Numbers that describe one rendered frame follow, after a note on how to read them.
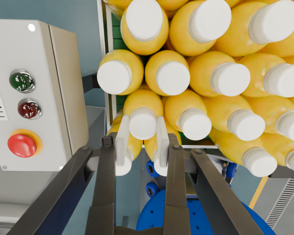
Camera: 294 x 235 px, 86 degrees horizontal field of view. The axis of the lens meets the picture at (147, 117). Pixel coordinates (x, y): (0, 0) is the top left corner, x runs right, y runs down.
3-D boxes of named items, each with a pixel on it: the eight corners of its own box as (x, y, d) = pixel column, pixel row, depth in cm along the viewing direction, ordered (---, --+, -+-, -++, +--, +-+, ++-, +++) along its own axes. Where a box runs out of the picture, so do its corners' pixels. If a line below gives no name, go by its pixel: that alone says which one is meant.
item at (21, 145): (17, 154, 22) (10, 158, 21) (9, 131, 21) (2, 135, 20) (42, 154, 23) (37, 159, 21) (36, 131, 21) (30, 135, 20)
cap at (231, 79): (215, 62, 20) (222, 62, 18) (246, 64, 20) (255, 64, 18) (209, 92, 21) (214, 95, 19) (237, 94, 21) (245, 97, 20)
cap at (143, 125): (153, 136, 23) (154, 142, 22) (127, 131, 23) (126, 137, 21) (159, 112, 22) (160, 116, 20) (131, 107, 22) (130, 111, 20)
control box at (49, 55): (42, 139, 33) (-1, 173, 23) (15, 31, 26) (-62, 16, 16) (90, 139, 33) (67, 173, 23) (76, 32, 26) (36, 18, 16)
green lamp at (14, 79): (17, 90, 19) (9, 92, 18) (11, 71, 18) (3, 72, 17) (35, 90, 19) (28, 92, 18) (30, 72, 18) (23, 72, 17)
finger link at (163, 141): (161, 141, 14) (169, 141, 14) (157, 115, 21) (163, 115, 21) (159, 168, 16) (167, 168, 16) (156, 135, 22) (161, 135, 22)
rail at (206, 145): (114, 141, 39) (112, 147, 36) (114, 138, 39) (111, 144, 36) (273, 142, 39) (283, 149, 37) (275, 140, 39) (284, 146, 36)
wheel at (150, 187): (154, 204, 42) (160, 200, 43) (155, 191, 40) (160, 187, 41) (144, 193, 45) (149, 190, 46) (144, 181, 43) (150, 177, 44)
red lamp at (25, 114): (24, 116, 20) (17, 120, 19) (19, 100, 20) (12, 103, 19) (41, 117, 21) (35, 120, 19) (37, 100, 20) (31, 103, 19)
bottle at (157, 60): (158, 89, 39) (169, 114, 22) (138, 67, 37) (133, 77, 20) (180, 68, 38) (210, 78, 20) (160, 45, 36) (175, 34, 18)
